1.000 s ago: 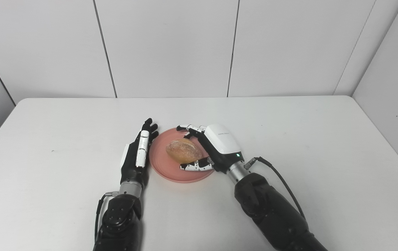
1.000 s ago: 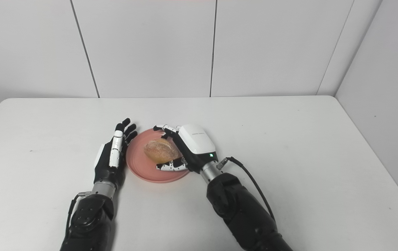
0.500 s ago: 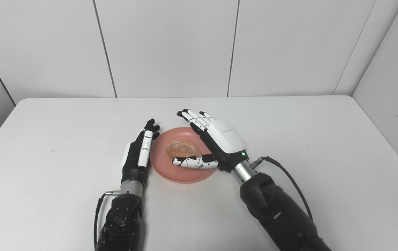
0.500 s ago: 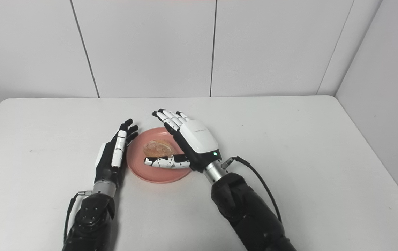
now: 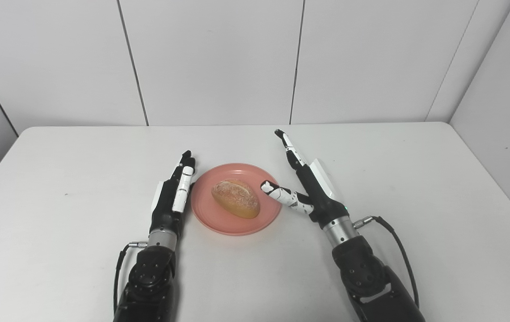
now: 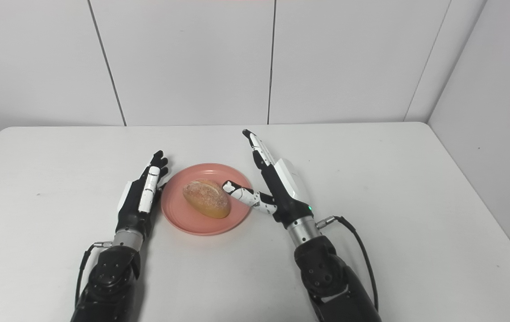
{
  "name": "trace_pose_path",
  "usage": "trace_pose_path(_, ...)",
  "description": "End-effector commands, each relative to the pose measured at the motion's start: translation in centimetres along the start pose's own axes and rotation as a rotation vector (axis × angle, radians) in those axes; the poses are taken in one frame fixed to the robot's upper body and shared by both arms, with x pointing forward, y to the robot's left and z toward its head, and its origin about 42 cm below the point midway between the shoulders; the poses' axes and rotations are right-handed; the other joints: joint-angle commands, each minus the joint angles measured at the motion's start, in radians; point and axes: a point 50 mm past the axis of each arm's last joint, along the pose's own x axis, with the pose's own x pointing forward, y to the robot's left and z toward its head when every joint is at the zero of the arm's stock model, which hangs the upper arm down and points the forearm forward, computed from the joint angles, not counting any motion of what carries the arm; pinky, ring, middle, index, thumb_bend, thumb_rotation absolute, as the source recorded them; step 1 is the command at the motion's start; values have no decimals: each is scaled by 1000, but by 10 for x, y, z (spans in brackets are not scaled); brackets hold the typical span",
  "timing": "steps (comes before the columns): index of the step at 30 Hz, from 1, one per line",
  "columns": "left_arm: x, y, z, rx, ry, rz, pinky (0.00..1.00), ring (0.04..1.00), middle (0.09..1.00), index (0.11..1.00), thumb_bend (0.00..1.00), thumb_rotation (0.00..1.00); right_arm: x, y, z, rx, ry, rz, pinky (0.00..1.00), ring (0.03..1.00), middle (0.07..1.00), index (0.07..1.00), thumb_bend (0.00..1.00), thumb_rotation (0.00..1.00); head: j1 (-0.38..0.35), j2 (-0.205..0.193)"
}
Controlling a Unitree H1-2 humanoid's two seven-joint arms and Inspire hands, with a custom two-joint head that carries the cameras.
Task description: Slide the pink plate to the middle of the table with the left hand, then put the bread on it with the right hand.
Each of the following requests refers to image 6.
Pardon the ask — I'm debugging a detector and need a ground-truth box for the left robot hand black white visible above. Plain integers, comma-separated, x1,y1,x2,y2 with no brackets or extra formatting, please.
115,150,169,240

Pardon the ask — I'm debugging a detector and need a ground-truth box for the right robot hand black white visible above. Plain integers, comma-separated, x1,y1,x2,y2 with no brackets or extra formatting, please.
222,129,315,229

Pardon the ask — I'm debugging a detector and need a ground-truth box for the pink round plate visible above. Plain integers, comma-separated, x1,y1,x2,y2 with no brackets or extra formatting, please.
160,163,253,236

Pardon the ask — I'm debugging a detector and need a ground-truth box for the golden bread roll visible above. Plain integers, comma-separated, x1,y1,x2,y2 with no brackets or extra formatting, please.
182,179,232,220

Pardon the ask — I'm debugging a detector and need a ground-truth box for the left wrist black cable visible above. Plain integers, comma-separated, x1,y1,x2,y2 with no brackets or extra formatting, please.
74,241,113,309

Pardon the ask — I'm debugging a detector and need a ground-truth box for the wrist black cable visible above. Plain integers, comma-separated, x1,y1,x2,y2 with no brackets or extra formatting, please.
74,241,113,309
316,216,379,313

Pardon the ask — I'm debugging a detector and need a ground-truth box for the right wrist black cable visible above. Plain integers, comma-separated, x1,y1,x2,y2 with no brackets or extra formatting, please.
316,216,379,313

